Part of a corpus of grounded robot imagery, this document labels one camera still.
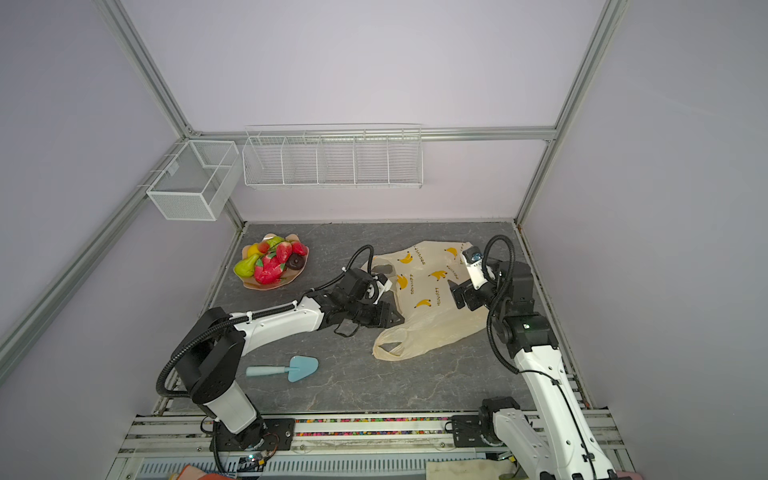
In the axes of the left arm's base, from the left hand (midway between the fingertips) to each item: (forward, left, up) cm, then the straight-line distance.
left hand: (399, 325), depth 81 cm
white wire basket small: (+48, +63, +15) cm, 80 cm away
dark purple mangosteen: (+26, +33, -3) cm, 42 cm away
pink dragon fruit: (+23, +41, -3) cm, 47 cm away
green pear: (+24, +48, -2) cm, 54 cm away
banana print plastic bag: (+17, -8, -5) cm, 19 cm away
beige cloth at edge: (-33, -15, -10) cm, 37 cm away
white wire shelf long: (+54, +18, +19) cm, 60 cm away
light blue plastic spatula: (-7, +29, -10) cm, 31 cm away
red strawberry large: (+28, +36, +1) cm, 46 cm away
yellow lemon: (+33, +48, -3) cm, 58 cm away
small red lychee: (+33, +44, -2) cm, 55 cm away
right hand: (+6, -19, +14) cm, 25 cm away
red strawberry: (+31, +32, -2) cm, 45 cm away
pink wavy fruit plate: (+24, +36, -7) cm, 43 cm away
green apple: (+36, +42, -3) cm, 55 cm away
